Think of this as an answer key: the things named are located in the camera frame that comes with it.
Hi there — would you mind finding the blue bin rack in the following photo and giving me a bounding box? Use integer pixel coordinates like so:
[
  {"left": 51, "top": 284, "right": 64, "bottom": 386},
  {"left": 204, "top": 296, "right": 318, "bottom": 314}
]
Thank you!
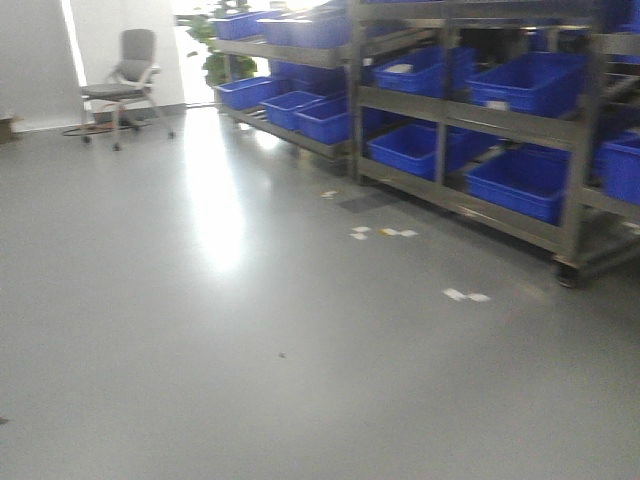
[
  {"left": 294, "top": 96, "right": 355, "bottom": 145},
  {"left": 214, "top": 76, "right": 291, "bottom": 110}
]

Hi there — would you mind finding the grey office chair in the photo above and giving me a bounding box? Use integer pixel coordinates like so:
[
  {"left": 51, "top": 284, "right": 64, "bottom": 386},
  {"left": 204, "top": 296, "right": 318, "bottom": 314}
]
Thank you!
[{"left": 80, "top": 28, "right": 175, "bottom": 151}]

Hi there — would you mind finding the blue bin lower left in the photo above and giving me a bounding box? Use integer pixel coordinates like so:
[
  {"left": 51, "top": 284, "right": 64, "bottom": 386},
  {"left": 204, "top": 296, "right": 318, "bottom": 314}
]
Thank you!
[{"left": 367, "top": 123, "right": 500, "bottom": 181}]

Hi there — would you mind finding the green potted plant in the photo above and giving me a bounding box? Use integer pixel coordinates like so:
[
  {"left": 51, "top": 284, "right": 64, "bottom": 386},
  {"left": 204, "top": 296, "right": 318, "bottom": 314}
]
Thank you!
[{"left": 175, "top": 1, "right": 258, "bottom": 88}]

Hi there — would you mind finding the steel shelf rack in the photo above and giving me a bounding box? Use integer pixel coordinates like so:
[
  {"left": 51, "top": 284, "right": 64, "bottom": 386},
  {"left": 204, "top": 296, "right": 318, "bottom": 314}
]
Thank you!
[
  {"left": 212, "top": 0, "right": 441, "bottom": 176},
  {"left": 356, "top": 1, "right": 639, "bottom": 287}
]

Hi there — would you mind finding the blue bin upper right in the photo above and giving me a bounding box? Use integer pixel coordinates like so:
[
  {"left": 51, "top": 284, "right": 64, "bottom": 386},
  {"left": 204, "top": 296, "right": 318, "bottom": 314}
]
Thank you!
[{"left": 467, "top": 52, "right": 587, "bottom": 118}]

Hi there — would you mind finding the blue bin upper shelf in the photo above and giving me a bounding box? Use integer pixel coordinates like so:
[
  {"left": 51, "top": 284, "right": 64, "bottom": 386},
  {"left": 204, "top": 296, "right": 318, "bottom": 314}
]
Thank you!
[{"left": 373, "top": 45, "right": 476, "bottom": 98}]

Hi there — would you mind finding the near steel shelf rack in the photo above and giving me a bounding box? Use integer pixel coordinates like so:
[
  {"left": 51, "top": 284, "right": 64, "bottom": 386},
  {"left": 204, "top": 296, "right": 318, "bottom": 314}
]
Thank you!
[{"left": 356, "top": 1, "right": 639, "bottom": 287}]

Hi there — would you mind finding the blue bin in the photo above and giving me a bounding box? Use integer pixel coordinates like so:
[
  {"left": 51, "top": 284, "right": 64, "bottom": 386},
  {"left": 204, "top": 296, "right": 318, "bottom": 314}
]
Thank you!
[
  {"left": 465, "top": 144, "right": 570, "bottom": 225},
  {"left": 467, "top": 52, "right": 587, "bottom": 118},
  {"left": 367, "top": 123, "right": 500, "bottom": 181}
]

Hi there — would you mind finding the far steel shelf rack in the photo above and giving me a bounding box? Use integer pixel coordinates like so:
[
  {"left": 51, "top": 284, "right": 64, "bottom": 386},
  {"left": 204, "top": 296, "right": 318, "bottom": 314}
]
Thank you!
[{"left": 212, "top": 0, "right": 441, "bottom": 176}]

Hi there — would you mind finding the blue bin far rack front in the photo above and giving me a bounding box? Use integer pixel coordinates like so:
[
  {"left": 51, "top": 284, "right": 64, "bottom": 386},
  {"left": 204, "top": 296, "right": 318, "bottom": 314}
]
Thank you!
[{"left": 294, "top": 96, "right": 355, "bottom": 145}]

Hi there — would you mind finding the blue bin lower right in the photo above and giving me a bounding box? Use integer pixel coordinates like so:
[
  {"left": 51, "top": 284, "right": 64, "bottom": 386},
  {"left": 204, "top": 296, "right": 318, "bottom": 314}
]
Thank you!
[{"left": 465, "top": 144, "right": 570, "bottom": 225}]

